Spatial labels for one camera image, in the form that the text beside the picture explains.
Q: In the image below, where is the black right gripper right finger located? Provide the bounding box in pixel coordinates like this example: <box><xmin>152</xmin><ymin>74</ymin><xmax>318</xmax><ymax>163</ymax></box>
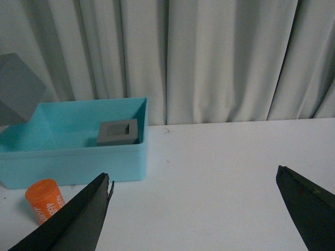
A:
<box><xmin>276</xmin><ymin>166</ymin><xmax>334</xmax><ymax>250</ymax></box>

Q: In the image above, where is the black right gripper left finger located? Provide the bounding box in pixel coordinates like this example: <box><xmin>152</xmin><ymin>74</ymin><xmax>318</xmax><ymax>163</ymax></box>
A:
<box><xmin>11</xmin><ymin>173</ymin><xmax>114</xmax><ymax>250</ymax></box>

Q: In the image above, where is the orange cylinder 4680 part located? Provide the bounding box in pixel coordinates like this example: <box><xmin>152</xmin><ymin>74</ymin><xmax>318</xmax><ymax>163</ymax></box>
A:
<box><xmin>25</xmin><ymin>179</ymin><xmax>65</xmax><ymax>225</ymax></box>

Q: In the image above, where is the gray cube with rectangular hole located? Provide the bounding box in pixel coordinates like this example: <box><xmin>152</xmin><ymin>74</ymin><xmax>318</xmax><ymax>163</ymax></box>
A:
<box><xmin>97</xmin><ymin>119</ymin><xmax>139</xmax><ymax>146</ymax></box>

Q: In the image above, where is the gray cube with round hole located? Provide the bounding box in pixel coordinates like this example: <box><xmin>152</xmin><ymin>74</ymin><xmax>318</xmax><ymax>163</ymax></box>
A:
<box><xmin>1</xmin><ymin>53</ymin><xmax>46</xmax><ymax>126</ymax></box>

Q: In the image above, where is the light blue plastic box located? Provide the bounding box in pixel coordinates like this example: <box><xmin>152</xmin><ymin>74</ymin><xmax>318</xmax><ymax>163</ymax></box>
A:
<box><xmin>1</xmin><ymin>98</ymin><xmax>149</xmax><ymax>189</ymax></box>

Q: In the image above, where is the white pleated curtain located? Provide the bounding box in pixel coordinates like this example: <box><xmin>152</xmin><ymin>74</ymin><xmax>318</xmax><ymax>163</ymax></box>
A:
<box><xmin>1</xmin><ymin>1</ymin><xmax>334</xmax><ymax>125</ymax></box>

